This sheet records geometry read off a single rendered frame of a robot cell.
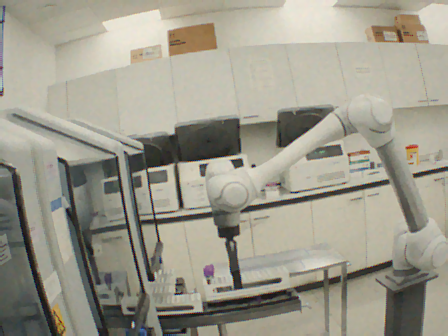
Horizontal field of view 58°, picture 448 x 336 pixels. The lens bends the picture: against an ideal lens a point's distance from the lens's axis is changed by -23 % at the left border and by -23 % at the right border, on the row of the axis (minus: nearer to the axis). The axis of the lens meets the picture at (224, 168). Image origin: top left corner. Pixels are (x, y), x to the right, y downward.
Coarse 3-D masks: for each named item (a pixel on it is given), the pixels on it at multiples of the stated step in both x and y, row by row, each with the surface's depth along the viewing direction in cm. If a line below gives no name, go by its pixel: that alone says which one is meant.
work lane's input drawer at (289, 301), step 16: (208, 304) 176; (224, 304) 175; (240, 304) 173; (256, 304) 166; (272, 304) 166; (288, 304) 165; (304, 304) 172; (160, 320) 163; (176, 320) 163; (192, 320) 163; (208, 320) 164; (224, 320) 164; (240, 320) 165
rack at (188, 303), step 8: (168, 296) 174; (176, 296) 174; (184, 296) 172; (192, 296) 171; (200, 296) 170; (160, 304) 164; (168, 304) 164; (176, 304) 165; (184, 304) 165; (192, 304) 165; (200, 304) 165; (160, 312) 164; (168, 312) 165; (176, 312) 165; (184, 312) 165; (192, 312) 165
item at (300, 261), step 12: (288, 252) 239; (300, 252) 234; (312, 252) 228; (324, 252) 223; (336, 252) 217; (216, 264) 238; (228, 264) 235; (240, 264) 231; (252, 264) 227; (264, 264) 224; (276, 264) 219; (288, 264) 215; (300, 264) 211; (312, 264) 206; (324, 264) 201; (336, 264) 199; (348, 264) 206; (216, 276) 214; (324, 276) 243; (324, 288) 243; (216, 300) 199; (324, 300) 244; (324, 312) 245; (324, 324) 246
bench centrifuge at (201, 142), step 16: (176, 128) 413; (192, 128) 415; (208, 128) 419; (224, 128) 423; (192, 144) 434; (208, 144) 437; (224, 144) 440; (240, 144) 433; (192, 160) 447; (208, 160) 406; (224, 160) 406; (240, 160) 405; (192, 176) 399; (192, 192) 398; (192, 208) 402
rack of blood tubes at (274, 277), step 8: (248, 272) 175; (256, 272) 174; (264, 272) 173; (272, 272) 170; (280, 272) 168; (288, 272) 166; (216, 280) 170; (224, 280) 169; (232, 280) 167; (248, 280) 165; (256, 280) 166; (264, 280) 176; (272, 280) 176; (280, 280) 176; (288, 280) 166; (208, 288) 165; (224, 288) 171; (232, 288) 169; (248, 288) 173; (256, 288) 166; (272, 288) 166; (280, 288) 166; (208, 296) 165; (224, 296) 165; (232, 296) 165
